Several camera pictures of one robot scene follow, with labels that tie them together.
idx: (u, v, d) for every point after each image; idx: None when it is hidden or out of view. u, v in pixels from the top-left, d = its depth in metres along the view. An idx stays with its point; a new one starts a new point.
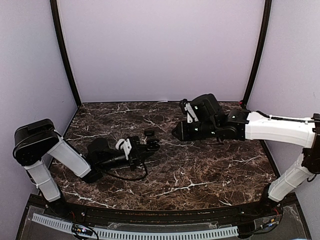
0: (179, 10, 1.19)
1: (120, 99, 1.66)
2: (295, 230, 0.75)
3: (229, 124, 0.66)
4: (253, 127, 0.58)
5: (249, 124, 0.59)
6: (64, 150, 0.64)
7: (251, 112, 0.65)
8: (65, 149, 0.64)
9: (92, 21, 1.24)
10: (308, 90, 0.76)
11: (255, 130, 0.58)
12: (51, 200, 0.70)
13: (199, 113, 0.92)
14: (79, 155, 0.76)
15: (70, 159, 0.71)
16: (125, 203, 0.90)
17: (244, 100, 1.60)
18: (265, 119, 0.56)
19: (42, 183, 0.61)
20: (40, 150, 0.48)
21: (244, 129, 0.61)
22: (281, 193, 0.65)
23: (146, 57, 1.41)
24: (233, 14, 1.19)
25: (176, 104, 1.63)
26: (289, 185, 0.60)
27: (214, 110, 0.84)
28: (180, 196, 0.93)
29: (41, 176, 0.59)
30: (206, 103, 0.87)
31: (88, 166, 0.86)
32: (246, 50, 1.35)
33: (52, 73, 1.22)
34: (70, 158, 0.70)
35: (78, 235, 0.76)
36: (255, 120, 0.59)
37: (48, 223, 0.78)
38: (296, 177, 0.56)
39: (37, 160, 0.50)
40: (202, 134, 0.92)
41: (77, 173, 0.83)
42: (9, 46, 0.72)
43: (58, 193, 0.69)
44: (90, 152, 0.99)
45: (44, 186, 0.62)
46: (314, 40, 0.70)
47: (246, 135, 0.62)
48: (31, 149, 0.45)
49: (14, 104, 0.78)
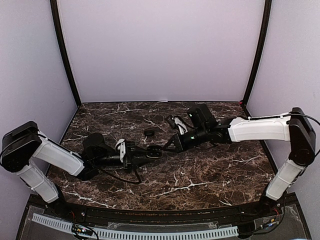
0: (179, 10, 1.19)
1: (120, 99, 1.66)
2: (295, 230, 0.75)
3: (217, 130, 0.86)
4: (236, 129, 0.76)
5: (231, 127, 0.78)
6: (50, 151, 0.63)
7: (234, 119, 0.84)
8: (52, 149, 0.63)
9: (92, 21, 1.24)
10: (308, 90, 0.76)
11: (237, 132, 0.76)
12: (50, 201, 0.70)
13: (193, 120, 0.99)
14: (68, 154, 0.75)
15: (60, 160, 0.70)
16: (125, 203, 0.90)
17: (244, 100, 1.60)
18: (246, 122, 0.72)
19: (38, 185, 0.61)
20: (26, 154, 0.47)
21: (228, 132, 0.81)
22: (277, 191, 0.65)
23: (146, 57, 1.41)
24: (233, 14, 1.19)
25: (176, 104, 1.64)
26: (283, 181, 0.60)
27: (207, 118, 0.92)
28: (180, 196, 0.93)
29: (34, 179, 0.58)
30: (200, 112, 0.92)
31: (80, 164, 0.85)
32: (246, 50, 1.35)
33: (52, 74, 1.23)
34: (59, 158, 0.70)
35: (78, 235, 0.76)
36: (236, 124, 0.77)
37: (48, 223, 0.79)
38: (288, 171, 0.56)
39: (25, 164, 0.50)
40: (197, 139, 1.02)
41: (70, 171, 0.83)
42: (8, 46, 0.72)
43: (55, 194, 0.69)
44: (86, 147, 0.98)
45: (40, 188, 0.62)
46: (314, 40, 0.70)
47: (232, 137, 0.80)
48: (16, 154, 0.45)
49: (14, 104, 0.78)
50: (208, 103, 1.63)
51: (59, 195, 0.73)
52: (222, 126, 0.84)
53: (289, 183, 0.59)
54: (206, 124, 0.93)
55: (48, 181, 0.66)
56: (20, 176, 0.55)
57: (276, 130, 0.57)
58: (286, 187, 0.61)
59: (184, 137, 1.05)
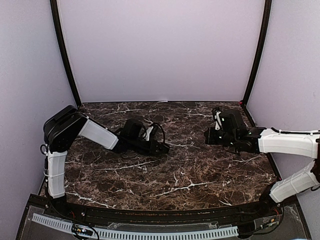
0: (179, 11, 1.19)
1: (120, 100, 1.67)
2: (295, 231, 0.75)
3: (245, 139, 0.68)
4: (265, 141, 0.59)
5: (261, 137, 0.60)
6: (92, 128, 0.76)
7: (264, 130, 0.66)
8: (94, 126, 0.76)
9: (92, 21, 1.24)
10: (308, 90, 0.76)
11: (267, 143, 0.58)
12: (55, 198, 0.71)
13: (223, 125, 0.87)
14: (105, 130, 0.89)
15: (99, 135, 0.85)
16: (125, 203, 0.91)
17: (244, 100, 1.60)
18: (277, 134, 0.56)
19: (58, 175, 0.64)
20: (73, 130, 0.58)
21: (257, 142, 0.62)
22: (284, 194, 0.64)
23: (146, 58, 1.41)
24: (233, 14, 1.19)
25: (176, 104, 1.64)
26: (293, 188, 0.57)
27: (238, 124, 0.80)
28: (180, 196, 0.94)
29: (60, 167, 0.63)
30: (232, 117, 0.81)
31: (116, 138, 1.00)
32: (246, 50, 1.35)
33: (52, 74, 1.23)
34: (98, 134, 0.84)
35: (78, 235, 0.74)
36: (267, 134, 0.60)
37: (48, 223, 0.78)
38: (300, 182, 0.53)
39: (71, 141, 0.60)
40: (223, 141, 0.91)
41: (107, 146, 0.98)
42: (8, 47, 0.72)
43: (62, 191, 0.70)
44: (130, 123, 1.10)
45: (57, 179, 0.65)
46: (315, 40, 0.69)
47: (259, 148, 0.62)
48: (67, 132, 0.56)
49: (13, 104, 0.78)
50: (209, 103, 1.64)
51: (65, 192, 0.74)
52: (251, 135, 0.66)
53: (296, 191, 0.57)
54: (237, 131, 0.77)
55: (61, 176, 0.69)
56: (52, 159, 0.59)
57: (305, 147, 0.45)
58: (294, 194, 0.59)
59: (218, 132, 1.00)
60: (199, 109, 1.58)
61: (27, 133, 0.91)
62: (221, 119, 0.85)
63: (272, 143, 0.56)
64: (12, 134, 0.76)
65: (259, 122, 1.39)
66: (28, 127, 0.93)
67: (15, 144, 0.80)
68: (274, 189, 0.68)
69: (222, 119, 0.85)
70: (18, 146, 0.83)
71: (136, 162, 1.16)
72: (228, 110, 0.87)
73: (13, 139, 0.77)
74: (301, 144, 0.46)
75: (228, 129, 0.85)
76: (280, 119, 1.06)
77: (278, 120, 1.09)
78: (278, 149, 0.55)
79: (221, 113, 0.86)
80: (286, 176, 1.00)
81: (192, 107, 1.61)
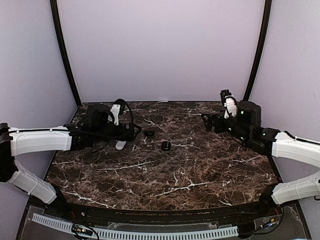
0: (179, 10, 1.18)
1: (120, 99, 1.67)
2: (296, 231, 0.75)
3: (261, 140, 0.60)
4: (280, 146, 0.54)
5: (276, 141, 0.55)
6: (24, 142, 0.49)
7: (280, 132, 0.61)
8: (26, 139, 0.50)
9: (92, 21, 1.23)
10: (308, 90, 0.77)
11: (281, 149, 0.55)
12: (49, 202, 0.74)
13: (239, 118, 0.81)
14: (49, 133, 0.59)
15: (45, 144, 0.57)
16: (125, 203, 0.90)
17: (244, 100, 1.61)
18: (292, 140, 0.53)
19: (32, 189, 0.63)
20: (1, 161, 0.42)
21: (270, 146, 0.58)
22: (285, 198, 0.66)
23: (146, 58, 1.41)
24: (233, 14, 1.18)
25: (176, 104, 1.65)
26: (297, 193, 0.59)
27: (256, 122, 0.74)
28: (180, 196, 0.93)
29: (29, 183, 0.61)
30: (253, 113, 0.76)
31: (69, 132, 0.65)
32: (247, 49, 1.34)
33: (52, 74, 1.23)
34: (42, 143, 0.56)
35: (78, 235, 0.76)
36: (282, 138, 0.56)
37: (48, 223, 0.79)
38: (304, 188, 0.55)
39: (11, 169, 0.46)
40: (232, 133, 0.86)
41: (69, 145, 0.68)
42: (8, 47, 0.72)
43: (53, 194, 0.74)
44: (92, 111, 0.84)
45: (36, 190, 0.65)
46: (315, 40, 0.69)
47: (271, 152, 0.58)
48: None
49: (13, 104, 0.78)
50: (209, 103, 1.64)
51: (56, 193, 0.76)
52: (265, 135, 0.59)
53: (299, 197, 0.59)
54: (253, 128, 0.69)
55: (41, 183, 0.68)
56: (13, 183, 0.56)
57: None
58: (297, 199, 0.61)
59: (227, 123, 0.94)
60: (199, 109, 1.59)
61: None
62: (240, 111, 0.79)
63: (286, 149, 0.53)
64: None
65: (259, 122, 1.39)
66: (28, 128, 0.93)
67: None
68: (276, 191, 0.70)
69: (240, 112, 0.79)
70: None
71: (136, 162, 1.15)
72: (248, 104, 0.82)
73: None
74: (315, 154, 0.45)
75: (243, 123, 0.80)
76: (280, 119, 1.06)
77: (278, 120, 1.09)
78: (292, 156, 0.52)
79: (241, 106, 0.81)
80: (286, 176, 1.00)
81: (192, 107, 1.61)
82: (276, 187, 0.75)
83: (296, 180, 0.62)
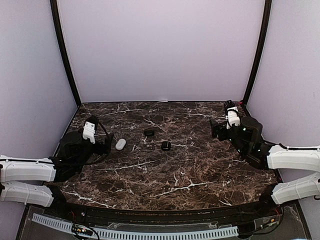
0: (179, 10, 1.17)
1: (121, 99, 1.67)
2: (295, 230, 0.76)
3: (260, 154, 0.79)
4: (273, 158, 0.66)
5: (271, 155, 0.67)
6: (14, 171, 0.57)
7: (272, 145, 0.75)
8: (17, 168, 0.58)
9: (92, 22, 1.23)
10: (308, 91, 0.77)
11: (276, 161, 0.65)
12: (47, 204, 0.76)
13: (241, 133, 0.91)
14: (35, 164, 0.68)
15: (29, 174, 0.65)
16: (125, 203, 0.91)
17: (244, 100, 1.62)
18: (284, 151, 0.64)
19: (25, 198, 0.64)
20: None
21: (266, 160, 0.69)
22: (285, 197, 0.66)
23: (147, 58, 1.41)
24: (233, 14, 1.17)
25: (176, 104, 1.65)
26: (297, 193, 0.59)
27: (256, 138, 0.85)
28: (180, 196, 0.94)
29: (21, 194, 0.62)
30: (254, 131, 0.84)
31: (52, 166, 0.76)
32: (247, 50, 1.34)
33: (52, 74, 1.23)
34: (28, 172, 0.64)
35: (78, 235, 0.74)
36: (275, 152, 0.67)
37: (48, 223, 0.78)
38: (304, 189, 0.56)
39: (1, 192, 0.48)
40: (233, 142, 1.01)
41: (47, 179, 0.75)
42: (7, 47, 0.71)
43: (48, 196, 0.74)
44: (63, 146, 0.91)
45: (30, 197, 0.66)
46: (315, 40, 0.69)
47: (268, 165, 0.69)
48: None
49: (13, 104, 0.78)
50: (208, 103, 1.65)
51: (50, 196, 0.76)
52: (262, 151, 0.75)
53: (300, 197, 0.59)
54: (253, 144, 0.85)
55: (34, 190, 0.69)
56: (6, 199, 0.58)
57: (311, 162, 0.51)
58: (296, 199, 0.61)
59: (229, 133, 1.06)
60: (199, 109, 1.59)
61: (27, 133, 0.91)
62: (243, 128, 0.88)
63: (280, 160, 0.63)
64: (12, 134, 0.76)
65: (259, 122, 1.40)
66: (28, 128, 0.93)
67: (15, 144, 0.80)
68: (277, 190, 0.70)
69: (243, 128, 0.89)
70: (18, 147, 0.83)
71: (136, 162, 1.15)
72: (250, 119, 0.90)
73: (12, 139, 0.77)
74: (306, 159, 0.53)
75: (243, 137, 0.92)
76: (280, 119, 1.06)
77: (278, 120, 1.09)
78: (287, 165, 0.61)
79: (245, 122, 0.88)
80: (286, 176, 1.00)
81: (192, 107, 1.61)
82: (275, 187, 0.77)
83: (295, 181, 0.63)
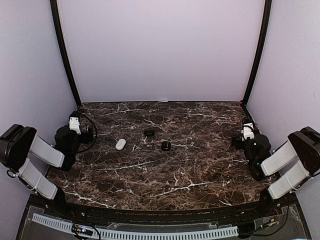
0: (180, 10, 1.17)
1: (121, 99, 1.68)
2: (295, 230, 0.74)
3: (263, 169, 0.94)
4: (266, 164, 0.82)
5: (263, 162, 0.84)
6: (38, 143, 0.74)
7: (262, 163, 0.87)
8: (40, 142, 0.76)
9: (92, 22, 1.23)
10: (308, 91, 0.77)
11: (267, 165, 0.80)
12: (53, 197, 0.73)
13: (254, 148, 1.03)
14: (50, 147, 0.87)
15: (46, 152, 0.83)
16: (125, 203, 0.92)
17: (244, 100, 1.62)
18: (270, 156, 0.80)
19: (38, 181, 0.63)
20: (22, 147, 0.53)
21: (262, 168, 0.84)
22: (280, 191, 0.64)
23: (146, 58, 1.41)
24: (233, 14, 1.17)
25: (176, 104, 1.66)
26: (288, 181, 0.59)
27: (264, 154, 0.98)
28: (180, 196, 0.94)
29: (34, 173, 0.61)
30: (262, 148, 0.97)
31: (61, 154, 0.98)
32: (246, 50, 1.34)
33: (52, 74, 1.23)
34: (46, 150, 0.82)
35: (78, 235, 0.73)
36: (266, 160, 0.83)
37: (48, 223, 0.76)
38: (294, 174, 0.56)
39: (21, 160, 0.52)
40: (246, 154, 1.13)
41: (56, 164, 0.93)
42: (7, 46, 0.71)
43: (53, 187, 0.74)
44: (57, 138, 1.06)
45: (40, 184, 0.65)
46: (315, 40, 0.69)
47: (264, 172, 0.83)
48: (16, 146, 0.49)
49: (13, 104, 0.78)
50: (208, 103, 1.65)
51: (55, 187, 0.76)
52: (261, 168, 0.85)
53: (290, 186, 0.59)
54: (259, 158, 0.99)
55: (44, 179, 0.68)
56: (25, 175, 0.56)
57: (286, 151, 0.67)
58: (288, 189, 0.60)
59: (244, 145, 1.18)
60: (199, 109, 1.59)
61: None
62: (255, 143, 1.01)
63: (270, 163, 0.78)
64: None
65: (259, 123, 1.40)
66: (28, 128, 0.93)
67: None
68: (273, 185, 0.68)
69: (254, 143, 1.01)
70: None
71: (136, 162, 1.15)
72: (263, 136, 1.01)
73: None
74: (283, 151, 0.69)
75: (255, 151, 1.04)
76: (280, 120, 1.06)
77: (278, 120, 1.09)
78: (274, 165, 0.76)
79: (257, 138, 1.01)
80: None
81: (192, 107, 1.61)
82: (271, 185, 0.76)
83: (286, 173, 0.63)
